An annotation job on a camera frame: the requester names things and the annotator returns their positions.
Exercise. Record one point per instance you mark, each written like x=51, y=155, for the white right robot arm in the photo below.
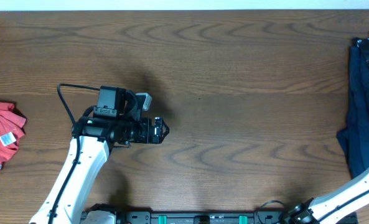
x=331, y=208

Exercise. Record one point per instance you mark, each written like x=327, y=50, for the red crumpled shirt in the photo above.
x=11, y=130

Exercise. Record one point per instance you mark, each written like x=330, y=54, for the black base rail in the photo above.
x=203, y=217

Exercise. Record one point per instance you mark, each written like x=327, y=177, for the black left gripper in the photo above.
x=155, y=138

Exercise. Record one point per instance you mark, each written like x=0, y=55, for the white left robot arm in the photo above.
x=115, y=121

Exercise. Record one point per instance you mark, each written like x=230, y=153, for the navy blue garment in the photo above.
x=354, y=138

